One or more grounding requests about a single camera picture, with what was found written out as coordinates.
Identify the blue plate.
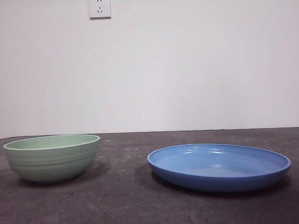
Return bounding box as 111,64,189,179
146,140,292,196

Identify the green ribbed bowl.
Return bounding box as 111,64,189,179
2,133,102,185

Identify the white wall socket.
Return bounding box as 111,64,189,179
89,0,112,21

